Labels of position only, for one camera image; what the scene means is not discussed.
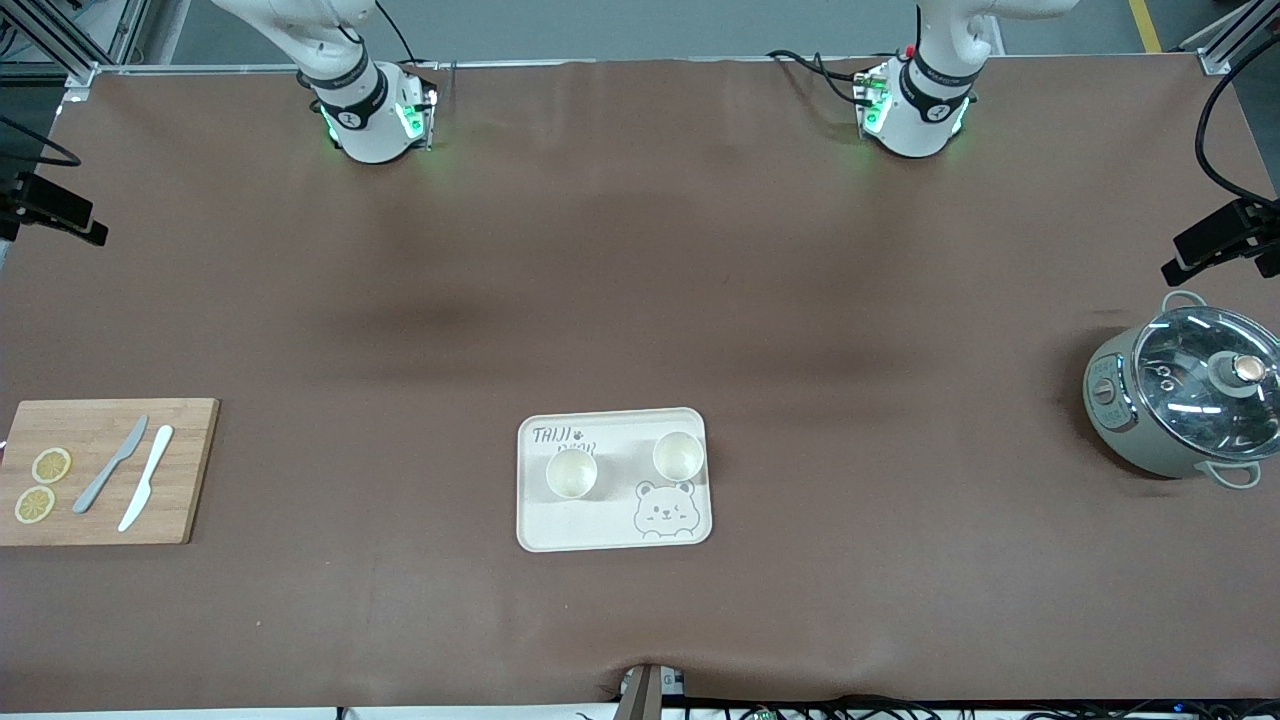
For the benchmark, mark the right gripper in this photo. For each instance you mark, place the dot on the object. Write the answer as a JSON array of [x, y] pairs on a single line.
[[53, 200]]

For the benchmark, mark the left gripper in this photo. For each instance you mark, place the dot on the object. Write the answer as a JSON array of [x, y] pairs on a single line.
[[1267, 228]]

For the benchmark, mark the white IKEA cup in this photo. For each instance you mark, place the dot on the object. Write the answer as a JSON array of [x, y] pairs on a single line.
[[571, 473], [678, 455]]

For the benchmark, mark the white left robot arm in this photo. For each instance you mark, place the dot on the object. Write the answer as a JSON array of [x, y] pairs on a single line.
[[915, 125]]

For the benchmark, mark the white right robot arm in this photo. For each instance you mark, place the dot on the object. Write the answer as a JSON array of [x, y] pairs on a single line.
[[365, 120]]

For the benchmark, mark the cream bear print tray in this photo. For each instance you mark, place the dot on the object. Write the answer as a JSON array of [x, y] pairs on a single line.
[[600, 525]]

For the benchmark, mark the grey-green electric cooking pot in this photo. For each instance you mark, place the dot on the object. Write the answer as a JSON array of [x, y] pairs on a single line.
[[1120, 420]]

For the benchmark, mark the lemon slice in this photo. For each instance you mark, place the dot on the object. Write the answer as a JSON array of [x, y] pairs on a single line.
[[34, 504], [51, 465]]

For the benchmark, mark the grey plastic knife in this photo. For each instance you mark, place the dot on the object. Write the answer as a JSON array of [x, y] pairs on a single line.
[[110, 466]]

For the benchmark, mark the white plastic knife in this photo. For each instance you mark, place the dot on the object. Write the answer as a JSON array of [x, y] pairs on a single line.
[[148, 480]]

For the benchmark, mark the bamboo cutting board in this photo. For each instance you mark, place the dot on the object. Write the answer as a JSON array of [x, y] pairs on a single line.
[[190, 480]]

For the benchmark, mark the brown table mat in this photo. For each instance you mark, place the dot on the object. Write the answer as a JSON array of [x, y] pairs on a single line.
[[640, 280]]

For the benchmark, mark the aluminium frame extrusion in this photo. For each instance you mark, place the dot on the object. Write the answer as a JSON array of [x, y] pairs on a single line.
[[1225, 40], [60, 45]]

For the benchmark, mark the grey camera stand bracket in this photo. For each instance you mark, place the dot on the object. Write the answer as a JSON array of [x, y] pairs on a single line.
[[645, 692]]

